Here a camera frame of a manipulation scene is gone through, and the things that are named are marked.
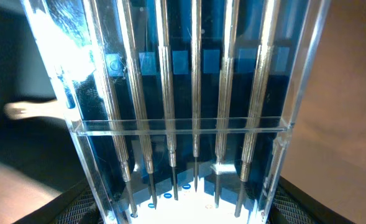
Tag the dark green box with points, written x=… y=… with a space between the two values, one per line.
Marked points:
x=40 y=148

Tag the orange scraper wooden handle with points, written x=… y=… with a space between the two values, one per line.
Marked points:
x=27 y=109

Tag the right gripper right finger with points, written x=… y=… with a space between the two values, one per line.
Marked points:
x=292 y=205

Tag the clear blue screwdriver set case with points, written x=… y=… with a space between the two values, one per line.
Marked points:
x=181 y=111

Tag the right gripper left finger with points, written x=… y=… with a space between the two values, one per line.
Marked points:
x=76 y=205

